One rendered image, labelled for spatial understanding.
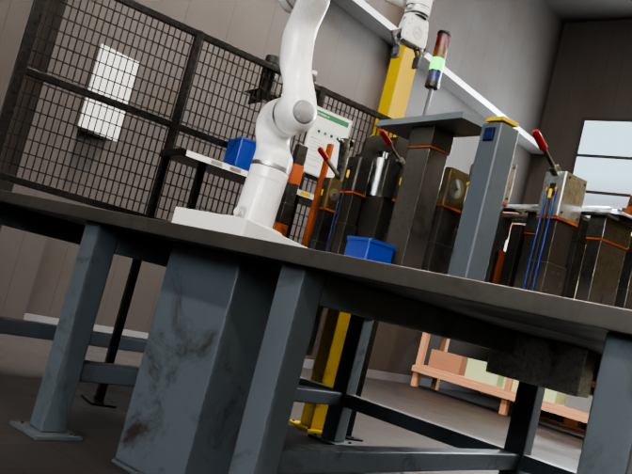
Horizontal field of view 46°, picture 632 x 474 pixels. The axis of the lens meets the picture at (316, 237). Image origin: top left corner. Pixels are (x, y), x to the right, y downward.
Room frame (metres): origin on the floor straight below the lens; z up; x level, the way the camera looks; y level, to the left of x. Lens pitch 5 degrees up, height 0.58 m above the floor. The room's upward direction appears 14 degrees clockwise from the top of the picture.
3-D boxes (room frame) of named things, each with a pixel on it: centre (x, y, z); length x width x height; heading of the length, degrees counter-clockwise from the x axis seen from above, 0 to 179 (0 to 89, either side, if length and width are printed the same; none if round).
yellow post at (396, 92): (3.66, -0.21, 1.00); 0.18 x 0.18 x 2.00; 33
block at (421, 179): (2.11, -0.25, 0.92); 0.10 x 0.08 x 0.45; 33
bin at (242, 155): (3.11, 0.29, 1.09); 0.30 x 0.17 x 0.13; 116
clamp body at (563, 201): (1.89, -0.58, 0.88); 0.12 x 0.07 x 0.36; 123
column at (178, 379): (2.23, 0.19, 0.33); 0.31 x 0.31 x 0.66; 49
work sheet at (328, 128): (3.39, 0.07, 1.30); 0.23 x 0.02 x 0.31; 123
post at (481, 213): (1.89, -0.39, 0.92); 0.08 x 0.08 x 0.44; 33
